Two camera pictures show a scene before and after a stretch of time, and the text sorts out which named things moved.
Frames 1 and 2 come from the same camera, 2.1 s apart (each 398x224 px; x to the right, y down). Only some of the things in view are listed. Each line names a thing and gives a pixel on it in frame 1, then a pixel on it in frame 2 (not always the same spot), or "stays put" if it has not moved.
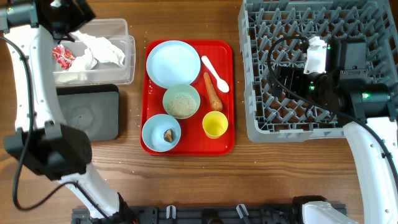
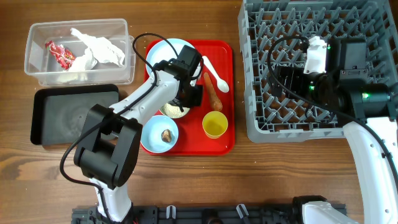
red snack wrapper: [64, 56] stays put
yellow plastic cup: [214, 123] stays put
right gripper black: [293, 74] stays put
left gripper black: [78, 18] to [196, 100]
